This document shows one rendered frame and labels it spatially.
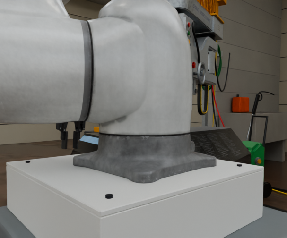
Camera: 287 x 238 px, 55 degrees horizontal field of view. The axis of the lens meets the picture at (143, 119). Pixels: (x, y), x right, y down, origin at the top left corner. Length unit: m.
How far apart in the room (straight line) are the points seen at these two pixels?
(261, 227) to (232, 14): 4.80
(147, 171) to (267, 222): 0.23
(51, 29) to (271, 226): 0.43
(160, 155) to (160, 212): 0.10
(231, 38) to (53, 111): 4.74
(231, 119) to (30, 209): 4.18
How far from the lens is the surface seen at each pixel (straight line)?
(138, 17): 0.41
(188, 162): 0.43
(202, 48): 2.15
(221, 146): 1.80
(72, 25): 0.40
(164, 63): 0.40
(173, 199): 0.33
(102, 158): 0.43
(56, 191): 0.35
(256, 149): 3.13
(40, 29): 0.38
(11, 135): 7.55
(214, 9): 2.50
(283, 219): 0.53
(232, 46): 5.04
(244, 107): 4.91
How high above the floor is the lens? 0.99
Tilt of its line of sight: 3 degrees down
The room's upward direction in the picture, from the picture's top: straight up
